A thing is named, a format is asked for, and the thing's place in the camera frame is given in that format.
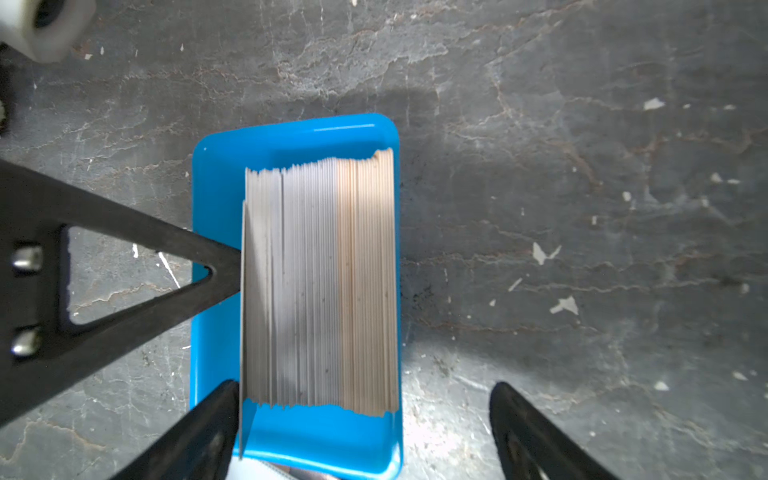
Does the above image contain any stack of credit cards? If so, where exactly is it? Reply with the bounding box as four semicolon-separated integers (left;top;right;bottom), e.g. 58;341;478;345
239;149;401;472

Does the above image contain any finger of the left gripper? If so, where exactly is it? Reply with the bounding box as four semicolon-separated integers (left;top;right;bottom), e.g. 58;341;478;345
1;161;241;425

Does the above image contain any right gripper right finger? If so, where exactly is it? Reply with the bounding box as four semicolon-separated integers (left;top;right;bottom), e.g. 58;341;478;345
489;382;616;480

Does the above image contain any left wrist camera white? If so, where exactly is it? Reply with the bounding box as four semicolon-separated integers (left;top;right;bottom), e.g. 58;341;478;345
1;0;96;63

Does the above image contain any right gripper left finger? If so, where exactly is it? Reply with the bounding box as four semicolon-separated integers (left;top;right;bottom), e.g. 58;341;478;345
114;380;239;479

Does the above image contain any blue card box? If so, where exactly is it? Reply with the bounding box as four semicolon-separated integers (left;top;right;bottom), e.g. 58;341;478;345
189;113;405;479

